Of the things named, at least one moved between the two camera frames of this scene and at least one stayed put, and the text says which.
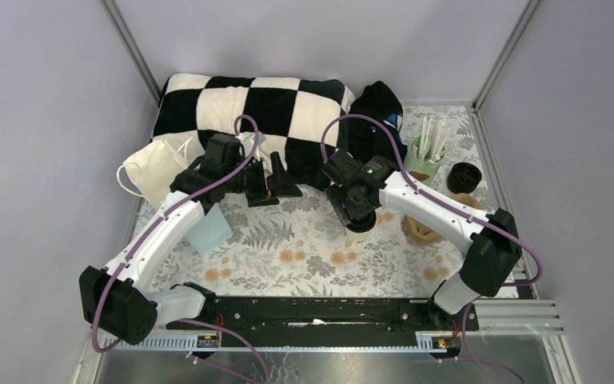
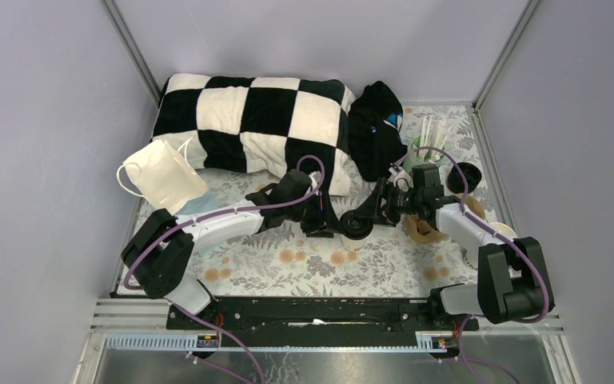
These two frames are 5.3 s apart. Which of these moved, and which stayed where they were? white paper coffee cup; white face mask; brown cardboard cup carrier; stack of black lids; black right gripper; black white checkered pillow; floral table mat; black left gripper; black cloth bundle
Moved: white paper coffee cup; black right gripper; black left gripper
Stayed: black white checkered pillow; black cloth bundle; floral table mat; white face mask; stack of black lids; brown cardboard cup carrier
